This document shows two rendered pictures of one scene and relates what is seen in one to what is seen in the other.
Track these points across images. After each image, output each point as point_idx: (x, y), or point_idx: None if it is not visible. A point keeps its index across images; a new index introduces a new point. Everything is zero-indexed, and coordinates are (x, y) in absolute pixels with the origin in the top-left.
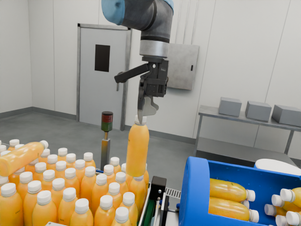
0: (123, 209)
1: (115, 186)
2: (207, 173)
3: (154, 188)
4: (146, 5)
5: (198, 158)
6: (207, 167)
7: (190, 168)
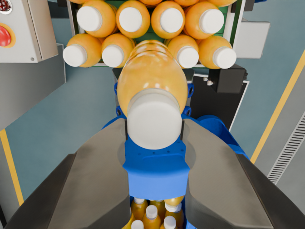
0: (77, 57)
1: (127, 24)
2: (130, 193)
3: (216, 73)
4: None
5: (174, 187)
6: (144, 196)
7: (135, 173)
